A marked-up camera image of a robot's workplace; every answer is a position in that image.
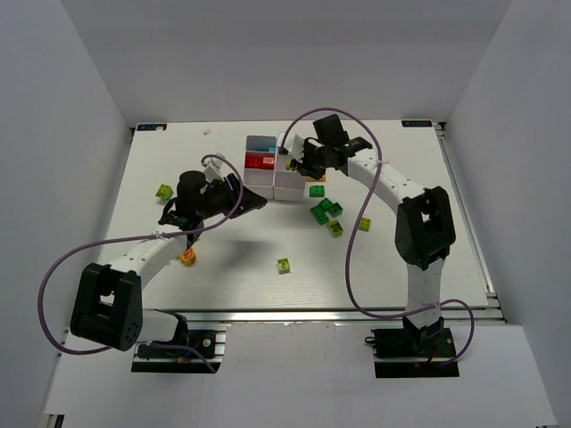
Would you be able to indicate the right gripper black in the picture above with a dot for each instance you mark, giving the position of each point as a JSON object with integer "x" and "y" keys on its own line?
{"x": 313, "y": 162}

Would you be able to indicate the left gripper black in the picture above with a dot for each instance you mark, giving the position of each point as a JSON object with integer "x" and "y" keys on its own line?
{"x": 233, "y": 194}

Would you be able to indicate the red flower lego brick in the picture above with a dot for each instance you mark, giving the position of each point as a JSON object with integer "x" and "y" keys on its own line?
{"x": 268, "y": 162}

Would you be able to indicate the teal rounded lego brick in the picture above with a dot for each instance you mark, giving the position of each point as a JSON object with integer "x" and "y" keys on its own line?
{"x": 258, "y": 143}

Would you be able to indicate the olive green lego brick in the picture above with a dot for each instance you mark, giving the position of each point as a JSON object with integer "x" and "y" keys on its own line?
{"x": 335, "y": 228}

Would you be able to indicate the lime green small lego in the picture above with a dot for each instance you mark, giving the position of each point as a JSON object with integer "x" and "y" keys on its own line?
{"x": 364, "y": 224}

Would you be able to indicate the lime green sloped lego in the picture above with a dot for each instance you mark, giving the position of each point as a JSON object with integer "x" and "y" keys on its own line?
{"x": 292, "y": 165}

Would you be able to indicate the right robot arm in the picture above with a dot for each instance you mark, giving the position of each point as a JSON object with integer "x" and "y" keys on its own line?
{"x": 424, "y": 230}

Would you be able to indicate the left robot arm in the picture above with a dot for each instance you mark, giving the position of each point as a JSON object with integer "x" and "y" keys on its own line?
{"x": 108, "y": 308}

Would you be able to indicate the orange flat lego brick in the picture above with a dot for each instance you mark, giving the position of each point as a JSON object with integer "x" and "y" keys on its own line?
{"x": 321, "y": 179}

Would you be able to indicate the white right divided container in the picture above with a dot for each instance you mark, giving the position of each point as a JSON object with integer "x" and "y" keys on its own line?
{"x": 288, "y": 186}

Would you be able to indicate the green L-shaped lego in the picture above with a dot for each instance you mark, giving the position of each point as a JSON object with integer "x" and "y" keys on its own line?
{"x": 334, "y": 209}

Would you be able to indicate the green lego brick lower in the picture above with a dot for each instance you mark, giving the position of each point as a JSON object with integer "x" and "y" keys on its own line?
{"x": 319, "y": 215}

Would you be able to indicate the lime lego brick center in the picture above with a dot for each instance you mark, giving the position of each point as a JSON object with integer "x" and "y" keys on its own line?
{"x": 283, "y": 266}

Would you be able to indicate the yellow flower lego brick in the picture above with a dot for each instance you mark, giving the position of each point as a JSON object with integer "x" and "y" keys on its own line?
{"x": 188, "y": 257}

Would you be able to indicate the blue table label right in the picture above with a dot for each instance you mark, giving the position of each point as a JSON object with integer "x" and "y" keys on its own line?
{"x": 416, "y": 123}

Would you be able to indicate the blue table label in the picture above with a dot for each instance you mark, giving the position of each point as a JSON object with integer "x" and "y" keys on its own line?
{"x": 416, "y": 123}
{"x": 151, "y": 127}

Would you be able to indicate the blue table label left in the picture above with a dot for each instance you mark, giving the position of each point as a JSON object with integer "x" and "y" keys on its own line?
{"x": 151, "y": 127}

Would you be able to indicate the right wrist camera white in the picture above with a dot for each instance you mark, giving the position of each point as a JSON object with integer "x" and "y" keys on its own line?
{"x": 290, "y": 145}

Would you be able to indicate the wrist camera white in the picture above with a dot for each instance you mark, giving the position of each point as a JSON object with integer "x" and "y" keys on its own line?
{"x": 290, "y": 145}
{"x": 211, "y": 168}

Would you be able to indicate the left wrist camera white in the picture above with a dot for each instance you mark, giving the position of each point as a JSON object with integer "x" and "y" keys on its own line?
{"x": 211, "y": 168}

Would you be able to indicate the aluminium rail front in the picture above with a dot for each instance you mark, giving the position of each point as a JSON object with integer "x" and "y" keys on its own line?
{"x": 266, "y": 316}

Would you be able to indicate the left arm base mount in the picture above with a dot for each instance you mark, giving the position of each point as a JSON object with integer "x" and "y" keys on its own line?
{"x": 187, "y": 348}

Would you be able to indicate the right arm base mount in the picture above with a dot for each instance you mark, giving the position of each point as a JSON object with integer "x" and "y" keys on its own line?
{"x": 411, "y": 353}

